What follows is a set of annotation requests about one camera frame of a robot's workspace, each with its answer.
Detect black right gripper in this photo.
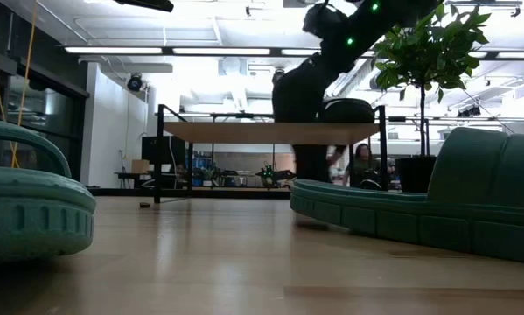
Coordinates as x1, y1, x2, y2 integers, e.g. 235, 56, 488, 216
278, 52, 335, 100

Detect black monitor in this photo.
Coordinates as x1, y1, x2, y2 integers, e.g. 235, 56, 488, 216
141, 135, 187, 166

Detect person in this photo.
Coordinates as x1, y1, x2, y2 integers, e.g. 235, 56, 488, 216
343, 143, 383, 190
292, 143, 346, 183

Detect black plant pot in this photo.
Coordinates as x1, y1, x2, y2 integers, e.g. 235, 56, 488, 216
394, 155, 444, 194

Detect green slide sandal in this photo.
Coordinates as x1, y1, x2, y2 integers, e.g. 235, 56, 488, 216
289, 126, 524, 266
0, 116, 98, 266

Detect dark background table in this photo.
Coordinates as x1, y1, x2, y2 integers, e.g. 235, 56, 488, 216
114, 171, 157, 189

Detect green leafy plant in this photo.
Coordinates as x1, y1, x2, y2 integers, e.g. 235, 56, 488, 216
371, 0, 493, 158

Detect long ceiling light bar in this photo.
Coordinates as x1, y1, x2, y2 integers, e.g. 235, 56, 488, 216
63, 45, 524, 61

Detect black metal rig frame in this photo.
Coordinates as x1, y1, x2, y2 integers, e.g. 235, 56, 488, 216
86, 186, 291, 200

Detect background robot with green lights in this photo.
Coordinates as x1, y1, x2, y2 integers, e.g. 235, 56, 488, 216
255, 163, 297, 189

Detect wooden shelf with black frame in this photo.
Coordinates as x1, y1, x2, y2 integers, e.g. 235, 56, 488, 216
154, 103, 388, 205

